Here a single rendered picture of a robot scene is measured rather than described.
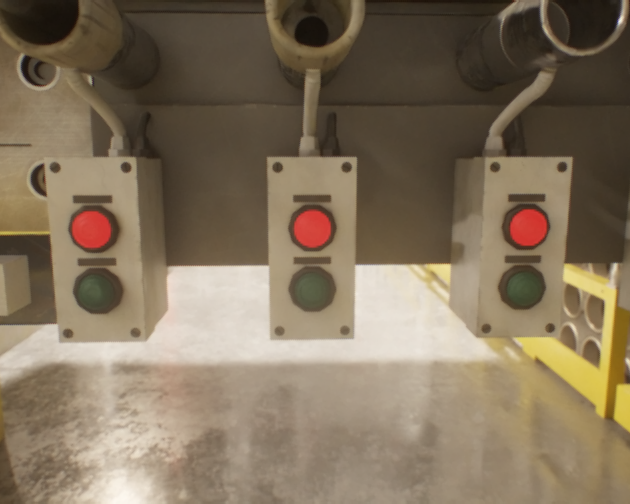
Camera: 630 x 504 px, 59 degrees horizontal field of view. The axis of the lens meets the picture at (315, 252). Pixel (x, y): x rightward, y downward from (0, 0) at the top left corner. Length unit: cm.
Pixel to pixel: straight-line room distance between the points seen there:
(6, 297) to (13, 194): 12
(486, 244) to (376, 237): 12
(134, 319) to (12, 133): 24
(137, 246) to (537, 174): 32
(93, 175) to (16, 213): 18
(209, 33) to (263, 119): 10
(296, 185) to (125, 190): 13
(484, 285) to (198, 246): 26
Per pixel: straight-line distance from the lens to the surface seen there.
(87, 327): 49
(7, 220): 64
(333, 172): 44
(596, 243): 61
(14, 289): 57
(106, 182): 46
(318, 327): 46
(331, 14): 46
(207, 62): 57
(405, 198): 54
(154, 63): 56
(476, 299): 48
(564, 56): 42
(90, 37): 41
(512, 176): 47
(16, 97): 63
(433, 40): 59
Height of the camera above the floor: 77
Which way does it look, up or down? 10 degrees down
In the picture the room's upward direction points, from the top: straight up
